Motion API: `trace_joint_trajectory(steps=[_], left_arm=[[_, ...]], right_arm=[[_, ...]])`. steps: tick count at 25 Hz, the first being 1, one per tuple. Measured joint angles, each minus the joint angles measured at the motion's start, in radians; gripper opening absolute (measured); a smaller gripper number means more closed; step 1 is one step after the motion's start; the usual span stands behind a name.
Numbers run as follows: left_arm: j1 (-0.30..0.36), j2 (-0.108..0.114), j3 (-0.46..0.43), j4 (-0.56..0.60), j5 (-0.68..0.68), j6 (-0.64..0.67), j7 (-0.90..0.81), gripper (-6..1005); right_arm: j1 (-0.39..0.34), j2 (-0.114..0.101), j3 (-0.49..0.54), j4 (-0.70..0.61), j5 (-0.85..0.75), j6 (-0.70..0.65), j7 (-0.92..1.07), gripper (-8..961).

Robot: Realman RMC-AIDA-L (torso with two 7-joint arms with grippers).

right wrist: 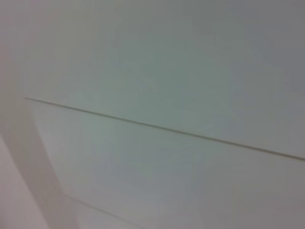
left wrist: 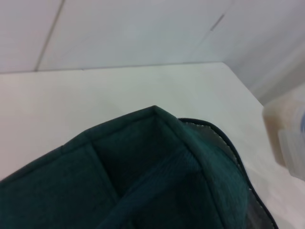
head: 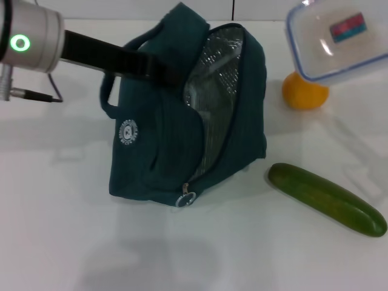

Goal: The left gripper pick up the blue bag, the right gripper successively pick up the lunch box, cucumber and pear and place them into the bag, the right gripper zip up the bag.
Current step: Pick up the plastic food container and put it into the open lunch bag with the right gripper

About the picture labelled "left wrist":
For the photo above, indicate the dark teal insulated lunch bag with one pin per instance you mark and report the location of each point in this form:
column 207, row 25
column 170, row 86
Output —
column 119, row 179

